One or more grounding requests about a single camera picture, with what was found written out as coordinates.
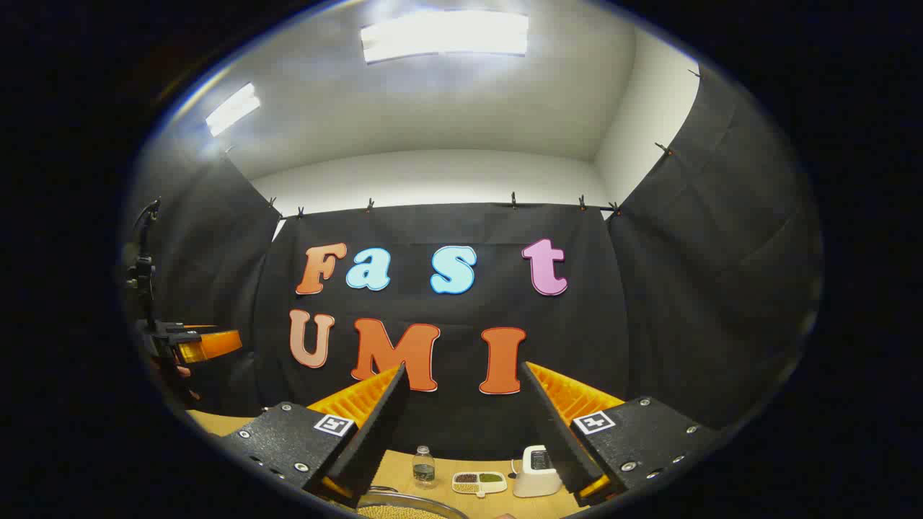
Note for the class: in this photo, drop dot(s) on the clear plastic water bottle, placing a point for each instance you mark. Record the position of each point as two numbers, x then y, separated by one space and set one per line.
424 468

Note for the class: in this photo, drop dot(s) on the ceiling light panel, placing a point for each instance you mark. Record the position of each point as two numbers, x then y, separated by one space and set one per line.
232 108
443 34

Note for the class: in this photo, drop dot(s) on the white divided bean plate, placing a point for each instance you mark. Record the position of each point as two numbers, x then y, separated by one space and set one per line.
479 484

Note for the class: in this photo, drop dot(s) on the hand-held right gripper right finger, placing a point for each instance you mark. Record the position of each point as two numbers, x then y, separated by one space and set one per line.
555 440

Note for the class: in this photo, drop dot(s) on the black gooseneck stand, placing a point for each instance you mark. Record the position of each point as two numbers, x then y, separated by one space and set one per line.
146 281

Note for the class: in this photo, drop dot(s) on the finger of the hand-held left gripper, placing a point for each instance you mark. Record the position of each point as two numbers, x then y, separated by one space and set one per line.
213 344

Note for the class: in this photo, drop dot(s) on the white toaster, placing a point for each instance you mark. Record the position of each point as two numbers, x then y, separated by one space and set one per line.
537 477

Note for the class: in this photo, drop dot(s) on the pile of soybeans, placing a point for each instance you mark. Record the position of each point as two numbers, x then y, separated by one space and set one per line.
400 513

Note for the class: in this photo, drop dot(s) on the stainless steel pot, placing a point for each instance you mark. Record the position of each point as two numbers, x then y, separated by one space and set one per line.
440 502

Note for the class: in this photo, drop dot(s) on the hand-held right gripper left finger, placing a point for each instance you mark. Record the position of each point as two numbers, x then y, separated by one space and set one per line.
375 432

